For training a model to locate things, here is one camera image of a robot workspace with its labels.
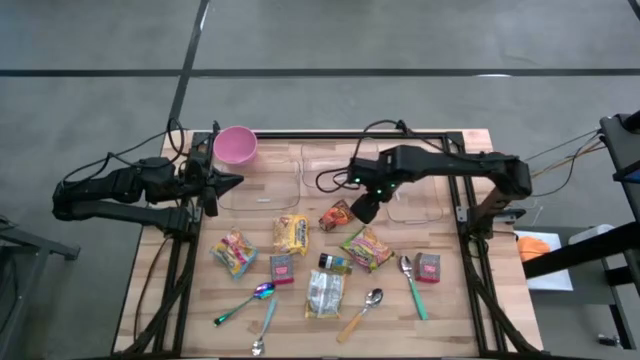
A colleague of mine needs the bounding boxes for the brown cable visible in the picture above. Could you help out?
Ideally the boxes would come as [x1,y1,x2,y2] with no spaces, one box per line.
[132,234,172,342]

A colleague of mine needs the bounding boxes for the yellow snack bag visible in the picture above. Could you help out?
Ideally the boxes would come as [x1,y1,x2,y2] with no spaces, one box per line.
[272,214,311,257]

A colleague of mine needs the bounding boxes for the loose thin wires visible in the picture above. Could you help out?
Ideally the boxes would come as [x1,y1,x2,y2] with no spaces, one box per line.
[523,128,604,200]

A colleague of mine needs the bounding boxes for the grey metal table frame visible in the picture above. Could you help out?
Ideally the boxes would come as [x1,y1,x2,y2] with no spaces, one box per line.
[0,214,81,360]

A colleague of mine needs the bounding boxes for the pink small box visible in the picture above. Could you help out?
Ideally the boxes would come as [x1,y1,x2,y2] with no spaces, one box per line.
[269,253,296,286]

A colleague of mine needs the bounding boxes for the black aluminium table frame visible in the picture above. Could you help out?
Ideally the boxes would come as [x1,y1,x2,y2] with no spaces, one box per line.
[119,130,539,357]

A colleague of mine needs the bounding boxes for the orange object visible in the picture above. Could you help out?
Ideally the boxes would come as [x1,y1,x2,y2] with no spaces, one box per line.
[516,235,551,262]

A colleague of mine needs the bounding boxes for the red lidded spice tin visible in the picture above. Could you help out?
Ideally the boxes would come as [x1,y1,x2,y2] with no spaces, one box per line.
[413,251,442,285]

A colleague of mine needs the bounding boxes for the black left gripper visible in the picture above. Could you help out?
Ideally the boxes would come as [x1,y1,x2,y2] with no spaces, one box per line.
[182,151,245,218]

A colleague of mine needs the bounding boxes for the white plastic container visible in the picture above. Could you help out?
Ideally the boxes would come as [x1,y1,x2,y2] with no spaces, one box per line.
[568,223,615,246]

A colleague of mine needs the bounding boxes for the yellow pink blue candy bag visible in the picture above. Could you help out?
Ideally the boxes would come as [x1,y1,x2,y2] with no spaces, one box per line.
[209,227,260,280]

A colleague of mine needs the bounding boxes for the iridescent rainbow metal spoon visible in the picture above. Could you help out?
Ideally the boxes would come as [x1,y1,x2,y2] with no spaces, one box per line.
[213,282,277,328]

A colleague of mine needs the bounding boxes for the green edged colourful candy bag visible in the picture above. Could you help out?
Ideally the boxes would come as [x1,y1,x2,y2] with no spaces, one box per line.
[339,225,396,274]

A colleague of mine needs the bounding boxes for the orange snack bag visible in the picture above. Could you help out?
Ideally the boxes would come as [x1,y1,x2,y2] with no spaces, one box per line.
[318,199,357,233]

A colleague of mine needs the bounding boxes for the wooden handled spoon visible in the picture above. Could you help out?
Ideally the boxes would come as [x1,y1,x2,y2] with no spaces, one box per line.
[335,287,385,345]

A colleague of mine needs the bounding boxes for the green handled spoon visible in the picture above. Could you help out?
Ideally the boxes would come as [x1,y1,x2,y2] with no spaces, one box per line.
[397,255,430,322]

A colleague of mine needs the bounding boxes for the pink plastic bowl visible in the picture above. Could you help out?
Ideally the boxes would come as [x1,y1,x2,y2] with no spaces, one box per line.
[213,125,259,166]

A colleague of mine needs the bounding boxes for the clear plastic bin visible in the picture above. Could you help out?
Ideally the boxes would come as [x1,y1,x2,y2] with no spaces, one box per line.
[298,141,382,194]
[383,172,447,225]
[215,158,303,212]

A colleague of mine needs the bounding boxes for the white paper sheet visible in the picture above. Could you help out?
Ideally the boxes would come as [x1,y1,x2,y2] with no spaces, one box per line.
[512,229,575,292]

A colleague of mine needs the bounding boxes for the green spice jar black lid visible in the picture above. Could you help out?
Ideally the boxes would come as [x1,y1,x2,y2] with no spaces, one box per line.
[318,252,354,276]

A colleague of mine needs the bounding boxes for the light blue handled spoon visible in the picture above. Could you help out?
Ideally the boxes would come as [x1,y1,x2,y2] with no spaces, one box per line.
[251,297,278,357]

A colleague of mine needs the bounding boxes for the black equipment stand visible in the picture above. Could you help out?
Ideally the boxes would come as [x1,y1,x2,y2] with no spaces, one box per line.
[522,110,640,351]

